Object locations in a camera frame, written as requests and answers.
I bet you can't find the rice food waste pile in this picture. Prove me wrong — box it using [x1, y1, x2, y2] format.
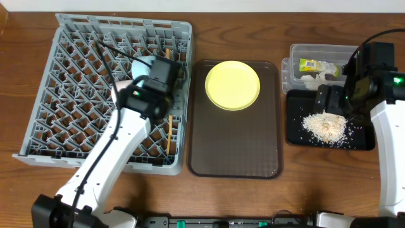
[301, 111, 364, 148]

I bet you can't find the light blue bowl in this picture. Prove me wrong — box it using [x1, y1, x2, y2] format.
[131, 56, 156, 80]

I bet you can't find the white tissue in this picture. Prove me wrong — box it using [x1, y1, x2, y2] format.
[301, 72, 327, 91]

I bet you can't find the green snack wrapper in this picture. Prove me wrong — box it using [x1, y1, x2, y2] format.
[299, 58, 339, 77]

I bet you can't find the yellow plate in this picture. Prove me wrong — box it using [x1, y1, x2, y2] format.
[204, 61, 261, 111]

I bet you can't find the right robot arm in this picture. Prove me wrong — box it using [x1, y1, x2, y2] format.
[315, 70, 404, 227]

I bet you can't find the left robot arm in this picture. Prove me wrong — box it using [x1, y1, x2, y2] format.
[31, 60, 184, 227]

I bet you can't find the black waste tray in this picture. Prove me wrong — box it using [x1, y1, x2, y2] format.
[286, 90, 376, 151]

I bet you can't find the clear plastic bin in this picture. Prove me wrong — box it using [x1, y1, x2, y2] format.
[281, 44, 357, 94]

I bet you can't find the brown serving tray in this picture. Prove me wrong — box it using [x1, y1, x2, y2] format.
[187, 60, 284, 180]

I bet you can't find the grey plastic dish rack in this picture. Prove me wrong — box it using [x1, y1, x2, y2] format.
[15, 14, 194, 175]

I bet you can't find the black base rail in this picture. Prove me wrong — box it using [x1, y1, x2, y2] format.
[107, 207, 320, 228]

